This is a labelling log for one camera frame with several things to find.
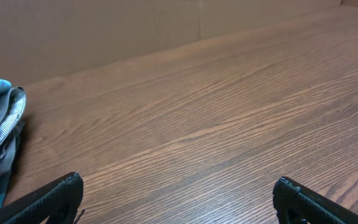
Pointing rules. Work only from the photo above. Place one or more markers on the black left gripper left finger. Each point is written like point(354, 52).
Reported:
point(54, 203)

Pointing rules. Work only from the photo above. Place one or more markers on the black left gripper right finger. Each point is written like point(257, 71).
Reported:
point(295, 203)

